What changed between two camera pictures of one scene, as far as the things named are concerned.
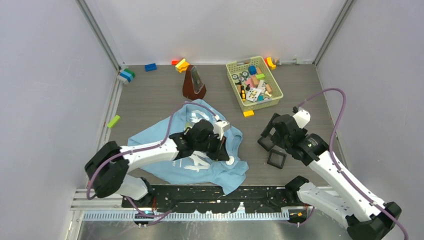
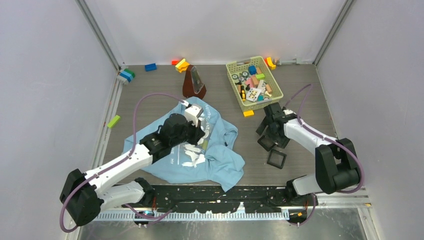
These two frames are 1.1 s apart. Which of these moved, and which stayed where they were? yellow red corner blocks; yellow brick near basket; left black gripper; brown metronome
Moved: left black gripper
Stayed: yellow brick near basket; brown metronome; yellow red corner blocks
